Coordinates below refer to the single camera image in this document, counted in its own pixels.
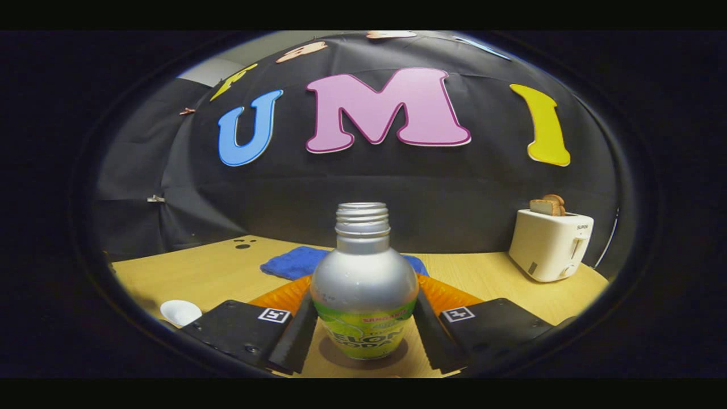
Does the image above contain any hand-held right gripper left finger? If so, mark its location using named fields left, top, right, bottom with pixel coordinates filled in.
left=182, top=276, right=319, bottom=375

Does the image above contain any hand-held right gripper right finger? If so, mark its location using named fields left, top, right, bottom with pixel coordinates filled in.
left=412, top=274, right=554, bottom=375

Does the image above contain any silver green-label water bottle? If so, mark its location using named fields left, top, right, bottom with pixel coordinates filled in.
left=310, top=202, right=420, bottom=361

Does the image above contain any white teacup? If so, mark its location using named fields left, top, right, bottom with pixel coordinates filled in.
left=160, top=299, right=203, bottom=327

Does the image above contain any blue towel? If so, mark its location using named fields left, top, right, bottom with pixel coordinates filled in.
left=260, top=245, right=429, bottom=281

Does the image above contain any white toaster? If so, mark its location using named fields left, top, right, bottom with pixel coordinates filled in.
left=508, top=209, right=595, bottom=283

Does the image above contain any black backdrop cloth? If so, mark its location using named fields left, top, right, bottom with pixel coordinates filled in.
left=94, top=31, right=621, bottom=268

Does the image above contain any toast slice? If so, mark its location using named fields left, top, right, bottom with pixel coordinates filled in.
left=529, top=194, right=566, bottom=217

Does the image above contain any white toaster cable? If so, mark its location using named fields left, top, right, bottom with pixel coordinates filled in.
left=595, top=209, right=620, bottom=268

